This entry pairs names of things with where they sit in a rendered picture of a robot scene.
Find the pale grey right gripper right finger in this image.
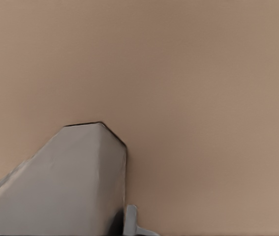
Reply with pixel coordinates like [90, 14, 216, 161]
[124, 205, 161, 236]

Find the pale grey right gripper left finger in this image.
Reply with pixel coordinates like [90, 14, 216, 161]
[0, 121, 127, 236]

